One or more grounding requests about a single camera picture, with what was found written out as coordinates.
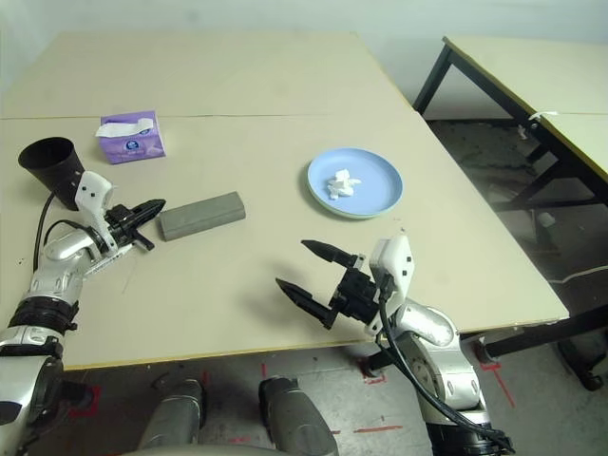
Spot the purple tissue box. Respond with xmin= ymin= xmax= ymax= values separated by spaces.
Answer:
xmin=94 ymin=110 xmax=170 ymax=166

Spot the black caster foot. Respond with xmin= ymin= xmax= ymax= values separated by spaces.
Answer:
xmin=558 ymin=332 xmax=608 ymax=391

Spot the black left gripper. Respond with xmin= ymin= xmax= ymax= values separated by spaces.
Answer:
xmin=104 ymin=199 xmax=167 ymax=252

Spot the grey robot left leg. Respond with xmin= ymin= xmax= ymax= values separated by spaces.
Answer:
xmin=137 ymin=378 xmax=208 ymax=450

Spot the beige side table black frame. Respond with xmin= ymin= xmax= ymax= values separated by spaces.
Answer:
xmin=411 ymin=36 xmax=608 ymax=210

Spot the grey robot right leg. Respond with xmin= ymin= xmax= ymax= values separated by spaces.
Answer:
xmin=258 ymin=377 xmax=341 ymax=456

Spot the grey robot torso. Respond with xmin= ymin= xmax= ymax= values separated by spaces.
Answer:
xmin=118 ymin=441 xmax=286 ymax=456

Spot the blue plastic plate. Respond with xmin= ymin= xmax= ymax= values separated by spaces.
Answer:
xmin=306 ymin=147 xmax=406 ymax=219

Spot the white floor cable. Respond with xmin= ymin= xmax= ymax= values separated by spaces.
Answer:
xmin=550 ymin=266 xmax=608 ymax=285

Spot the black plastic cup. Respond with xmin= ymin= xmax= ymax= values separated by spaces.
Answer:
xmin=17 ymin=136 xmax=86 ymax=212

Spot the white tissue sheet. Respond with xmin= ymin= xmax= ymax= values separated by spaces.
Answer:
xmin=94 ymin=118 xmax=156 ymax=139

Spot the white cable tie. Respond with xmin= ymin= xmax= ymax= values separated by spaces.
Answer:
xmin=517 ymin=109 xmax=561 ymax=139

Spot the grey robot leg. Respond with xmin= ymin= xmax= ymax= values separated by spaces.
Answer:
xmin=137 ymin=378 xmax=208 ymax=450
xmin=258 ymin=377 xmax=341 ymax=456

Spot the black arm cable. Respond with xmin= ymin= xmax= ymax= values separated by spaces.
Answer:
xmin=377 ymin=275 xmax=517 ymax=456
xmin=35 ymin=192 xmax=96 ymax=276

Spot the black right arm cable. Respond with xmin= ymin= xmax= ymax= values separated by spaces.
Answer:
xmin=377 ymin=275 xmax=517 ymax=456

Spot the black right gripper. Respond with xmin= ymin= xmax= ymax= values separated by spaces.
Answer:
xmin=275 ymin=239 xmax=385 ymax=332

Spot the black table foot bar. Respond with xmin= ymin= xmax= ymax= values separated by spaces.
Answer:
xmin=61 ymin=379 xmax=94 ymax=405
xmin=370 ymin=311 xmax=608 ymax=376

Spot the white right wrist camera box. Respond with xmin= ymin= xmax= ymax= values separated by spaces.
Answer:
xmin=368 ymin=235 xmax=414 ymax=338

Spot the grey glasses case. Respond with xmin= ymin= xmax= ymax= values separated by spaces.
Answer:
xmin=158 ymin=190 xmax=247 ymax=243

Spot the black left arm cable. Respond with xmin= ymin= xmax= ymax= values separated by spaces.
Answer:
xmin=35 ymin=192 xmax=96 ymax=276

